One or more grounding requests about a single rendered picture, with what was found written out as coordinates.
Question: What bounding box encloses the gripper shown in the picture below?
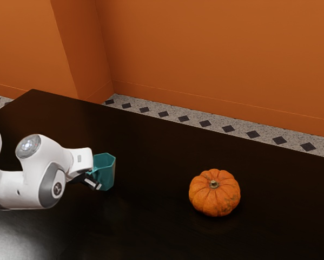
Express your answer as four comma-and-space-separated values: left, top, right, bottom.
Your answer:
68, 172, 103, 191

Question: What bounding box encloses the teal faceted mug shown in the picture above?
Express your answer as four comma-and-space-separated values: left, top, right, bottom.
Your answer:
85, 152, 117, 192

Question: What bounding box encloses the orange pumpkin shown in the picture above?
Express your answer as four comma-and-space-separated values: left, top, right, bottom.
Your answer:
188, 168, 241, 218

